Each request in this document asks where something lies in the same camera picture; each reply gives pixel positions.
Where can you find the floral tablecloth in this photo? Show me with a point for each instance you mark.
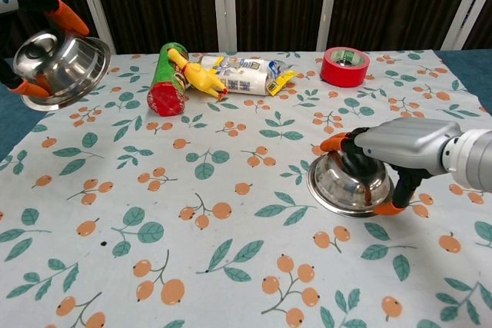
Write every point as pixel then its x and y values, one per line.
pixel 230 189

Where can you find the steel bowl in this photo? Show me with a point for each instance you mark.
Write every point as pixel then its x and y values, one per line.
pixel 342 189
pixel 65 63

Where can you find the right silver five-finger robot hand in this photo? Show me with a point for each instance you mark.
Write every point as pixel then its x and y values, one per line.
pixel 403 143

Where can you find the yellow rubber chicken toy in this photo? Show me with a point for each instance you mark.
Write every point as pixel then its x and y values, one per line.
pixel 201 78

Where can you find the white rolls in plastic pack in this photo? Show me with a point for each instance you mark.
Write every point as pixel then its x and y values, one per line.
pixel 246 74

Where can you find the green chips can red lid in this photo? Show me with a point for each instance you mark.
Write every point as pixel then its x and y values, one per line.
pixel 167 93

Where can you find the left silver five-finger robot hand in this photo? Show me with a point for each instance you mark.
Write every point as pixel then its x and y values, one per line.
pixel 65 15

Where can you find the red tape roll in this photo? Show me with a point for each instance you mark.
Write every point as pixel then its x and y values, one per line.
pixel 342 72

